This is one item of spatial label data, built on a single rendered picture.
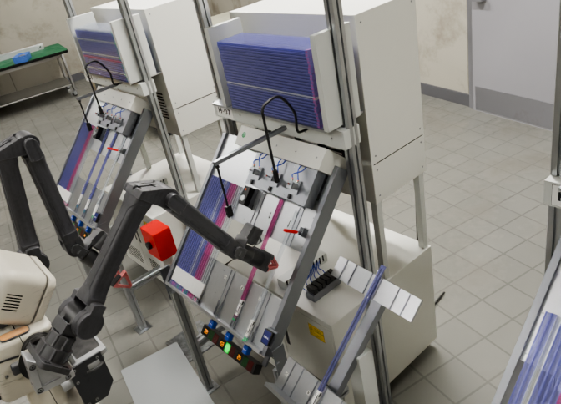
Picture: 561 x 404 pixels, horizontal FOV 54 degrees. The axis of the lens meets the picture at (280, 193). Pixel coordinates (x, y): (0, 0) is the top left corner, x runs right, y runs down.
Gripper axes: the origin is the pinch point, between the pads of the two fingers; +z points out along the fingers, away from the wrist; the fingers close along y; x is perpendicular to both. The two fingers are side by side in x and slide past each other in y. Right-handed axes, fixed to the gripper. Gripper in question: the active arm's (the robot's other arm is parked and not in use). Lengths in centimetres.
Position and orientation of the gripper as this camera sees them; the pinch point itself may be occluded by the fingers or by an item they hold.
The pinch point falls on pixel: (275, 265)
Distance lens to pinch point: 199.2
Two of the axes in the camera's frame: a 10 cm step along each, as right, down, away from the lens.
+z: 6.2, 3.5, 7.0
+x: -4.1, 9.1, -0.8
